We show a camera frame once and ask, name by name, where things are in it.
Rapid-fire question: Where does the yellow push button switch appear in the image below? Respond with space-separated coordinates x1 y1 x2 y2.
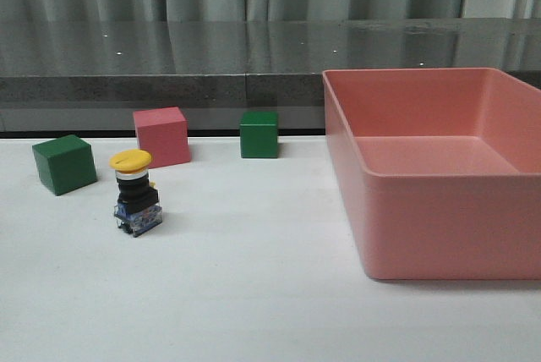
109 149 163 238

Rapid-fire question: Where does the green wooden cube far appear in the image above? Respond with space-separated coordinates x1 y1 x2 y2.
239 112 278 158

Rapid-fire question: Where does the green wooden cube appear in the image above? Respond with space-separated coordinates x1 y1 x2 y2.
239 112 278 158
32 134 97 196

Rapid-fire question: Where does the pink wooden cube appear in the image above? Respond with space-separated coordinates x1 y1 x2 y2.
133 107 191 168

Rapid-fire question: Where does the pink plastic bin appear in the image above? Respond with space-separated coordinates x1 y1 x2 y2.
323 68 540 280

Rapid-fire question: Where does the green wooden cube near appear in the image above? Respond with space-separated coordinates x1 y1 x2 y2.
32 134 97 196

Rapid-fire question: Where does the grey stone counter ledge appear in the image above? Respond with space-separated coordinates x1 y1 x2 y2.
1 19 540 137

